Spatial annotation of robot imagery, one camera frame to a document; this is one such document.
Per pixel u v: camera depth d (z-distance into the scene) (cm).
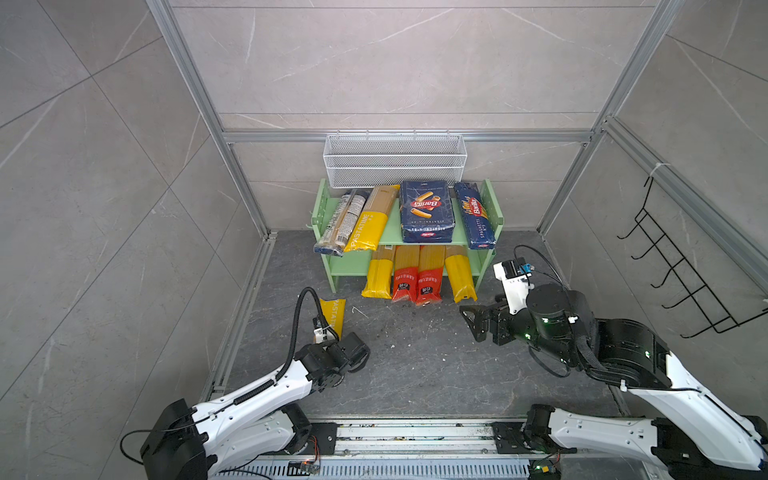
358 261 93
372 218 83
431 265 90
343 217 82
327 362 55
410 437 75
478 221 80
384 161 101
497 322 48
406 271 88
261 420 58
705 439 38
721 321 58
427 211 80
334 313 95
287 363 52
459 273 88
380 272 88
